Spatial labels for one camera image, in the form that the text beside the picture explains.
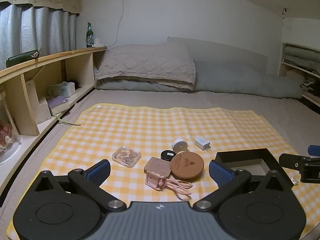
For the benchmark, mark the square pink wooden coaster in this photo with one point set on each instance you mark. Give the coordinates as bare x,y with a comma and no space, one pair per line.
157,166

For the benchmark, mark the clear glass jar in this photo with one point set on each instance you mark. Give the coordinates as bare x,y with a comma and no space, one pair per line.
7,135

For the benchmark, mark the wooden bedside shelf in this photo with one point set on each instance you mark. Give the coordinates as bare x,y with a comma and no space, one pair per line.
50,57

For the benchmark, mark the grey headboard cushion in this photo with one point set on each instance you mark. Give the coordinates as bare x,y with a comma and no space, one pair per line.
225,52

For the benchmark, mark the folded olive bedding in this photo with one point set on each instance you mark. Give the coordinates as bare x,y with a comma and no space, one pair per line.
300,56

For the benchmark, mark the white open wardrobe shelf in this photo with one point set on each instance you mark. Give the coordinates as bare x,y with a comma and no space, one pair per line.
283,55

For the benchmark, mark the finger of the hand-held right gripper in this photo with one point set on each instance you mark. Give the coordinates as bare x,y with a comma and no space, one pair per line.
292,162
314,150

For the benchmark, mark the grey bolster pillow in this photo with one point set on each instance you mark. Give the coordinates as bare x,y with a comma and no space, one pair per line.
237,80

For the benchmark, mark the yellow checkered cloth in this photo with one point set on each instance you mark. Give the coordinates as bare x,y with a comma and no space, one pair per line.
150,125

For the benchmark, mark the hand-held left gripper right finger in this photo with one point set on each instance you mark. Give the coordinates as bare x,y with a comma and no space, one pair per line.
218,172

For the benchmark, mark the dark fluffy object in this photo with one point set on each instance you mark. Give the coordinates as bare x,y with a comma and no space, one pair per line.
75,82

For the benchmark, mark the white round tape measure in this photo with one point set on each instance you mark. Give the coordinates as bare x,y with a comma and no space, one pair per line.
179,146

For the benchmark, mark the pink eyelash curler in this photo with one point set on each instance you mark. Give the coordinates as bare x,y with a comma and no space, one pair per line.
156,181

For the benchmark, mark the dark green pouch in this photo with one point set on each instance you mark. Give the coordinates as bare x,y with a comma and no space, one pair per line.
22,58

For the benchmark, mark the clear plastic tray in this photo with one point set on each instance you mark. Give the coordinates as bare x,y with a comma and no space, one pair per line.
126,156

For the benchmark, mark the purple notebook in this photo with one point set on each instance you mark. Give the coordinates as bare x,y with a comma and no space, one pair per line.
58,101

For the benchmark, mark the small white crumpled wrapper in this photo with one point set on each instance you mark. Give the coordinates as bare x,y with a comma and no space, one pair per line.
294,181

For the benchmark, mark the green glass bottle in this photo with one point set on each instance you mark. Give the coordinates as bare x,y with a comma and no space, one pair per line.
89,38

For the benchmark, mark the grey curtain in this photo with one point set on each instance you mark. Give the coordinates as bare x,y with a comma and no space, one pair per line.
37,30

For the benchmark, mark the white charger plug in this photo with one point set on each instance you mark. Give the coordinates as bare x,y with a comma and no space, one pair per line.
201,142

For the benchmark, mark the pile of dark clothes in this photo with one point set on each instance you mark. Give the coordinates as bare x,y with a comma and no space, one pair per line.
308,82

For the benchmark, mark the small black round jar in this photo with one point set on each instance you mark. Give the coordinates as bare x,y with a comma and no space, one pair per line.
167,155

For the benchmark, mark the black cardboard box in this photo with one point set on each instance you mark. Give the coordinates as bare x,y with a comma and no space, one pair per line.
250,153

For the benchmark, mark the beige quilted pillow cover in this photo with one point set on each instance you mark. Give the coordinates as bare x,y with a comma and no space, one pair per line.
147,62

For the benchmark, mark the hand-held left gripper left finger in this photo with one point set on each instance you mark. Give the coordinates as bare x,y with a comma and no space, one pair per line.
100,171

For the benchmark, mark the white tissue box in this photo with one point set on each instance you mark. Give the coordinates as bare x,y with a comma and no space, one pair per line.
62,88

